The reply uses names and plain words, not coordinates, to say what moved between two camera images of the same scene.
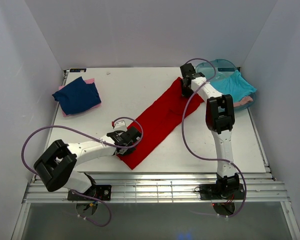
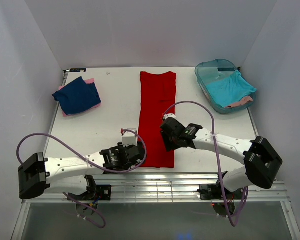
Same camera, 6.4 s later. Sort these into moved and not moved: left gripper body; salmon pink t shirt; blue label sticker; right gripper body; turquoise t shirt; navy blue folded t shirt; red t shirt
Moved: left gripper body; red t shirt; right gripper body
Not moved: navy blue folded t shirt; turquoise t shirt; blue label sticker; salmon pink t shirt
